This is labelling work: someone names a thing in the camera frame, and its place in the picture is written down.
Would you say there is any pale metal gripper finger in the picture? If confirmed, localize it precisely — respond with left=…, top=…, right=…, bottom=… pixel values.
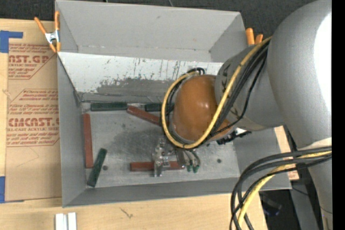
left=151, top=139, right=170, bottom=163
left=154, top=156, right=171, bottom=178

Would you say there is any red-brown flat block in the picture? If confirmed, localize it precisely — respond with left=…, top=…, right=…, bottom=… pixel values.
left=126, top=105, right=163, bottom=127
left=82, top=113, right=94, bottom=169
left=129, top=161, right=187, bottom=172

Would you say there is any long dark green flat block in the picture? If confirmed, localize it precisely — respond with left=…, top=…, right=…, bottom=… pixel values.
left=89, top=102, right=128, bottom=112

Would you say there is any grey metal bin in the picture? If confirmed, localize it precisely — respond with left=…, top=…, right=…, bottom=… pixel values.
left=54, top=0, right=293, bottom=208

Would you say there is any brown cardboard board, red print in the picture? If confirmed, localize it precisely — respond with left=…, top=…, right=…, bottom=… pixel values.
left=0, top=18, right=64, bottom=203

